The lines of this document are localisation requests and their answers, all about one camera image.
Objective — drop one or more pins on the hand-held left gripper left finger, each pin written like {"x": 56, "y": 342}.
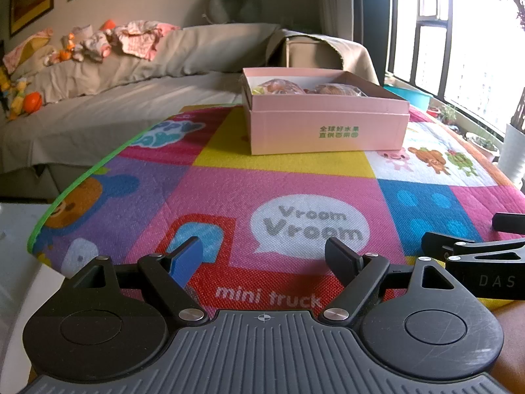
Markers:
{"x": 186, "y": 260}

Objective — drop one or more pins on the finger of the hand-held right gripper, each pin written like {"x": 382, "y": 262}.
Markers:
{"x": 510, "y": 222}
{"x": 439, "y": 243}

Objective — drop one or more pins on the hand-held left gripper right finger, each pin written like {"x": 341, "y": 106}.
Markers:
{"x": 342, "y": 256}

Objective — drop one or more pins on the pink cardboard box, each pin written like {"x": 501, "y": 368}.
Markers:
{"x": 307, "y": 131}

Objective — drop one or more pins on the brown bread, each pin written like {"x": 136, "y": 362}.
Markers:
{"x": 336, "y": 89}

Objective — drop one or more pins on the clear pastry packets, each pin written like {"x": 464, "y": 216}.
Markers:
{"x": 281, "y": 87}

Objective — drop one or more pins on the tall white plant pot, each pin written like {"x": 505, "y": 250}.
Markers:
{"x": 514, "y": 152}

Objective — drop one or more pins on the colourful cartoon play mat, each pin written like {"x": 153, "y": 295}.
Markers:
{"x": 229, "y": 197}

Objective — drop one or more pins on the pale pot with sprouts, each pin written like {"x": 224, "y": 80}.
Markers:
{"x": 484, "y": 147}

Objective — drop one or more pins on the small green potted plant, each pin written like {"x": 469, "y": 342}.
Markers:
{"x": 448, "y": 115}

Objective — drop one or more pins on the red plastic basin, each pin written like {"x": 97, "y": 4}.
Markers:
{"x": 433, "y": 112}

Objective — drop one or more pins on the teal plastic basin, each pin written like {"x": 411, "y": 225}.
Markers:
{"x": 408, "y": 96}

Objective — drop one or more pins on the grey covered sofa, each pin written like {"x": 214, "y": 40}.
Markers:
{"x": 143, "y": 102}

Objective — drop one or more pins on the white furniture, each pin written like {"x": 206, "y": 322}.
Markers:
{"x": 16, "y": 275}

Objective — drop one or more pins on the cream ottoman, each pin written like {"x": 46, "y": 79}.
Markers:
{"x": 311, "y": 53}

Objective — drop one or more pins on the orange toy ball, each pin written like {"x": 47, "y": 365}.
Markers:
{"x": 32, "y": 101}

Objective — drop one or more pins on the pink floral baby clothes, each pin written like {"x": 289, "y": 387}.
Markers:
{"x": 139, "y": 39}

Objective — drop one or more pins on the white pink baby garment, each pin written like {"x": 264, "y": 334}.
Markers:
{"x": 96, "y": 45}

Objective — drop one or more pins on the dark curtain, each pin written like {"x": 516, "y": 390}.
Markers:
{"x": 352, "y": 20}

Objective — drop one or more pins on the yellow plush toy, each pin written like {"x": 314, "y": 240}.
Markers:
{"x": 14, "y": 94}

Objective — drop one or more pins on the small orange toy figures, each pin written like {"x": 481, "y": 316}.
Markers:
{"x": 63, "y": 53}

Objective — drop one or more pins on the orange cloth toy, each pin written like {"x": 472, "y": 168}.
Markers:
{"x": 107, "y": 24}

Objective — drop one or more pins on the grey neck pillow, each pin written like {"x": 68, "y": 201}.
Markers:
{"x": 221, "y": 6}

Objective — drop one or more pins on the pink folded blanket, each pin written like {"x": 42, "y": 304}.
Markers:
{"x": 24, "y": 47}

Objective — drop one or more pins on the black window frame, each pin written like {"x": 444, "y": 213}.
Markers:
{"x": 417, "y": 49}

